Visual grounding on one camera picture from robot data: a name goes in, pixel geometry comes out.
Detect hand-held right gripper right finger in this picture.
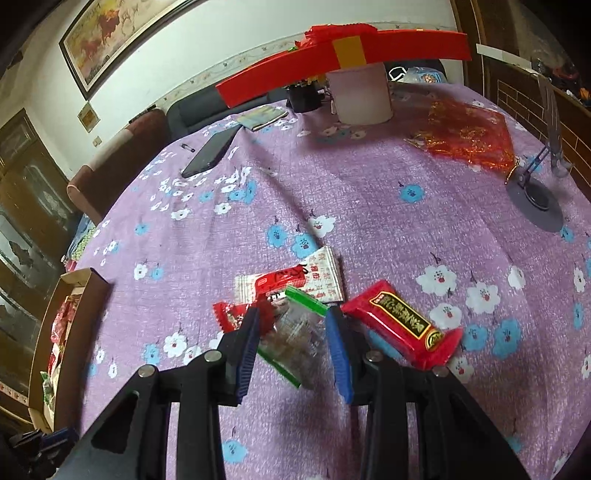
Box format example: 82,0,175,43
324,307,532,480

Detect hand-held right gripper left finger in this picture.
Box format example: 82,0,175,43
55,305,262,480

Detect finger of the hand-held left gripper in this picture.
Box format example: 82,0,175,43
9,427,80,462

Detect small red candy packet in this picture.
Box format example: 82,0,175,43
212,295,278,335

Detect clear green-edged snack packet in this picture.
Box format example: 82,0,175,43
256,285,331,388

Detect cardboard box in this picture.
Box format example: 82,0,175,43
28,268,112,432

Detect large red black-label snack packet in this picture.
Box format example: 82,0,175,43
341,279,465,372

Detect white and red snack packet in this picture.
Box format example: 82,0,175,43
233,244,345,308

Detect colourful patterned bag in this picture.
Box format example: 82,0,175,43
68,216,99,273

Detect black smartphone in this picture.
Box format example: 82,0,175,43
181,124,241,178

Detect wooden glass-door cabinet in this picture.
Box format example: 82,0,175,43
0,108,81,416

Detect brown chair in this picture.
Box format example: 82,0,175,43
67,110,169,222

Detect small patterned notebook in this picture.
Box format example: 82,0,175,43
236,105,289,131

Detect grey phone stand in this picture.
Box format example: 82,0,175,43
505,71,575,234

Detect dark sofa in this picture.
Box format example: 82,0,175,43
166,60,448,139

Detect red organza bag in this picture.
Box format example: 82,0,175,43
406,99,522,174

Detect small black container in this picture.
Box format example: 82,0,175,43
286,85,326,113

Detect white plastic jar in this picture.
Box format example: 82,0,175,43
327,65,392,125

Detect wooden brick-pattern cabinet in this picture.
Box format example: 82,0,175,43
452,0,591,153

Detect framed horse painting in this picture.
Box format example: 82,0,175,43
59,0,204,100

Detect small framed wall picture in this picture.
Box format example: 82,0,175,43
78,102,101,134

